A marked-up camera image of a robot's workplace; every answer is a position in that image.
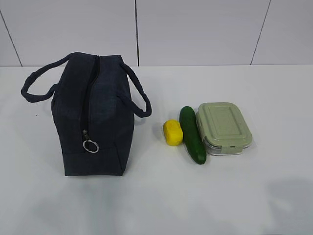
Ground green cucumber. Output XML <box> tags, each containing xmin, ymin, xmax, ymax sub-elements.
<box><xmin>179</xmin><ymin>106</ymin><xmax>207</xmax><ymax>165</ymax></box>

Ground dark navy lunch bag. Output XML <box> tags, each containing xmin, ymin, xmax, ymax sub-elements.
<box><xmin>21</xmin><ymin>52</ymin><xmax>152</xmax><ymax>176</ymax></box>

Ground glass container with green lid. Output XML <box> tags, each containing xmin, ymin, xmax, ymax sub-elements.
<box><xmin>196</xmin><ymin>102</ymin><xmax>253</xmax><ymax>156</ymax></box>

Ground yellow lemon-shaped toy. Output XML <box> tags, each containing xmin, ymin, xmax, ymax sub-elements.
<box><xmin>163</xmin><ymin>119</ymin><xmax>183</xmax><ymax>146</ymax></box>

